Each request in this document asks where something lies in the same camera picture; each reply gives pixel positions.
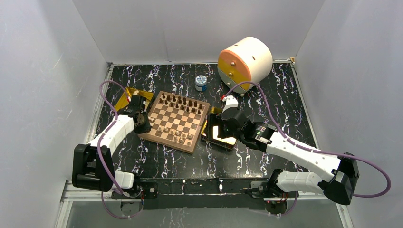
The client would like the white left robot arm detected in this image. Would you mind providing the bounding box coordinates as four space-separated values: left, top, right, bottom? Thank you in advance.
72 95 151 198

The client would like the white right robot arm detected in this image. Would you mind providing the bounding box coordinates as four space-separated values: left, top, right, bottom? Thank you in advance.
207 107 359 205

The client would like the gold tin with white pieces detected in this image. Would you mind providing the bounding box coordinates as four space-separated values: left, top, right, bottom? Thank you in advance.
114 87 155 111

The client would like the wooden chess board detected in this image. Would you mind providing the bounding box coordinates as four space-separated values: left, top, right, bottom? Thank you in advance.
138 91 210 154

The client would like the row of dark chess pieces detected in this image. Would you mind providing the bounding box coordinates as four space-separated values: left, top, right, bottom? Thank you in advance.
154 92 206 116

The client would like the empty gold square tin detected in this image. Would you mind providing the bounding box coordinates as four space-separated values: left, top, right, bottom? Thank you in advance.
201 107 237 151

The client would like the small blue white jar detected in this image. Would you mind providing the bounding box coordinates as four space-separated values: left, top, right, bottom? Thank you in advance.
195 75 207 92

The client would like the round pastel drawer cabinet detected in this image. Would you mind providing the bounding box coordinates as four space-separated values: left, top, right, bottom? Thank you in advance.
217 37 273 94

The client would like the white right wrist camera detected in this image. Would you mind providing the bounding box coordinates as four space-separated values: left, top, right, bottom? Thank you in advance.
222 95 239 112

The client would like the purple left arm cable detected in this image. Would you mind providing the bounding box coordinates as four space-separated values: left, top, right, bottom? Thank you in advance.
96 80 144 220

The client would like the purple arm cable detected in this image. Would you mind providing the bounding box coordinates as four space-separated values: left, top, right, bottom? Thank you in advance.
96 80 144 220
221 82 392 218

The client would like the aluminium front rail frame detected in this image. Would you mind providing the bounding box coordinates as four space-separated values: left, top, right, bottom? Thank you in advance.
56 178 353 228

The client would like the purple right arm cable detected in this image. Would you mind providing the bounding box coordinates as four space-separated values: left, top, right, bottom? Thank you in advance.
221 82 392 218

